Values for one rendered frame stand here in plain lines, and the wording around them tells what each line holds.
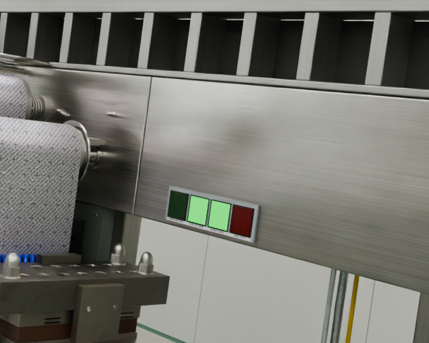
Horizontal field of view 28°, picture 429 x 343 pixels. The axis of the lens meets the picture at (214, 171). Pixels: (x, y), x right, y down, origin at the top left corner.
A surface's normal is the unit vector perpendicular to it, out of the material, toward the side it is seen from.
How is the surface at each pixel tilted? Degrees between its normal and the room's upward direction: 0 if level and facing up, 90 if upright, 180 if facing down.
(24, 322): 90
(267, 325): 90
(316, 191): 90
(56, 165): 90
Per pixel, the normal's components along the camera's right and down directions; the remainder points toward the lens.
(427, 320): -0.71, -0.06
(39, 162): 0.69, 0.13
